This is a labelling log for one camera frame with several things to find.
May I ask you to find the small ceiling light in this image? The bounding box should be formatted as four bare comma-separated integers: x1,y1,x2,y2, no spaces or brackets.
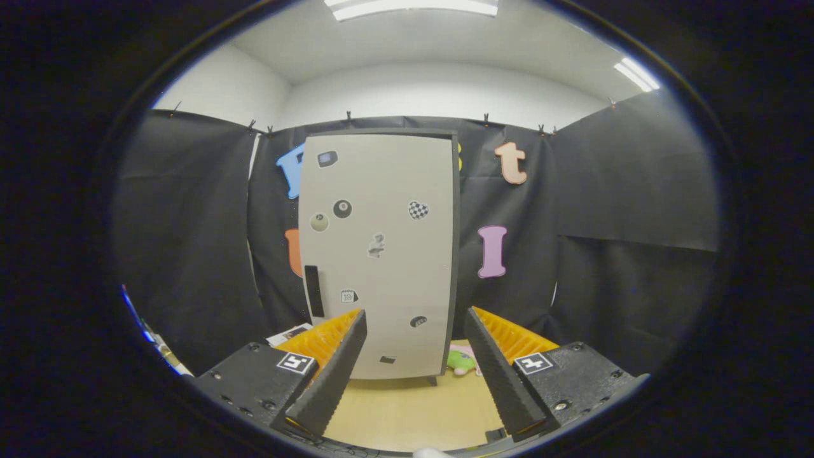
614,57,661,92

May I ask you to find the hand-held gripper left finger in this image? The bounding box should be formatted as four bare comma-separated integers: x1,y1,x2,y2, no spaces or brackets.
191,309,368,440

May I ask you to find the pink and green plush toy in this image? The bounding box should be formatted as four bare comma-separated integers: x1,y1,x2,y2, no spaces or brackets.
446,345,482,377

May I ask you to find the black backdrop cloth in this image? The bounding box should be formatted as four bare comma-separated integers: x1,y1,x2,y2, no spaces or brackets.
114,89,722,376

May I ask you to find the long ceiling light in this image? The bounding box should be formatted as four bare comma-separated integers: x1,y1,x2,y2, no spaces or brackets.
324,0,500,22

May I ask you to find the dark grey shoe cabinet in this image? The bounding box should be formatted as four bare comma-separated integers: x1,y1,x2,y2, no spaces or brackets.
298,127,462,387

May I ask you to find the light grey shoe cabinet door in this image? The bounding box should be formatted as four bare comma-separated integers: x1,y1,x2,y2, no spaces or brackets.
299,134,453,380

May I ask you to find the white plastic object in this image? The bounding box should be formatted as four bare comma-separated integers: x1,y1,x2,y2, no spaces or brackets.
148,331,191,376

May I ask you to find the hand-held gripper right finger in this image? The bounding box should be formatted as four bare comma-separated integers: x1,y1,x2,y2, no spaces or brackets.
464,307,651,441

